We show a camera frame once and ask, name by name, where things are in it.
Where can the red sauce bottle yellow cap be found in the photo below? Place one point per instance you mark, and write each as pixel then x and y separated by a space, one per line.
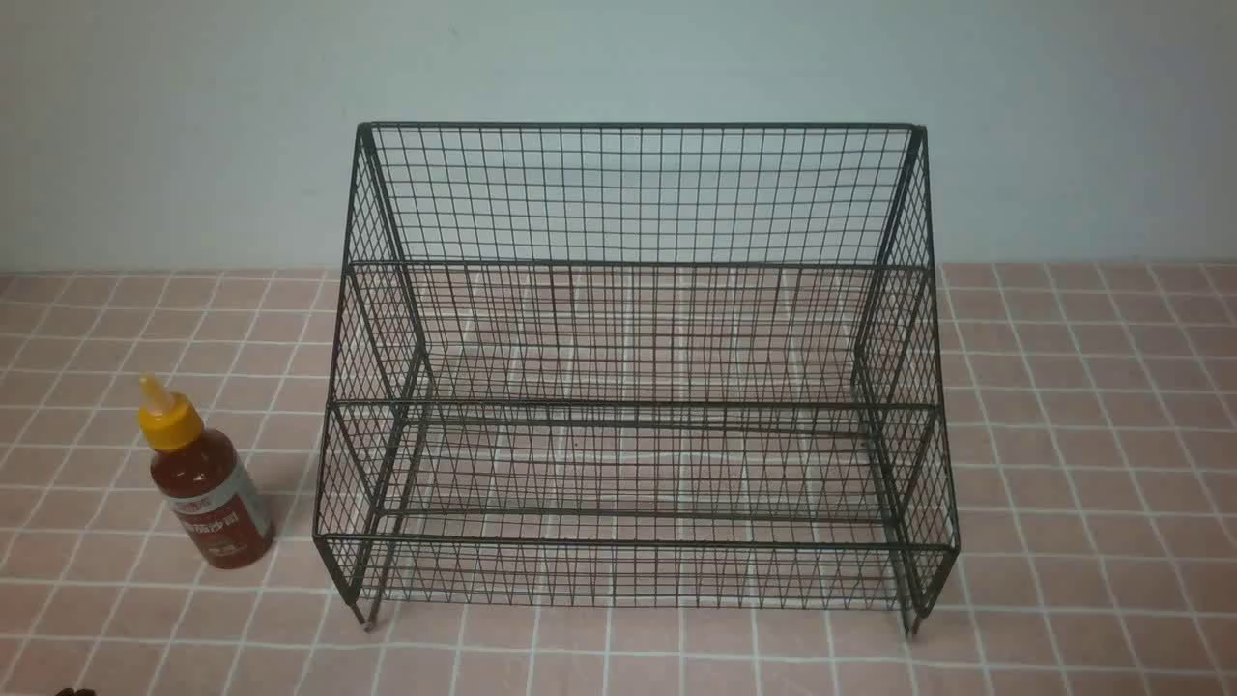
pixel 201 476

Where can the black wire mesh shelf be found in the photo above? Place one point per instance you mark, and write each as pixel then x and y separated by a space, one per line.
pixel 638 364

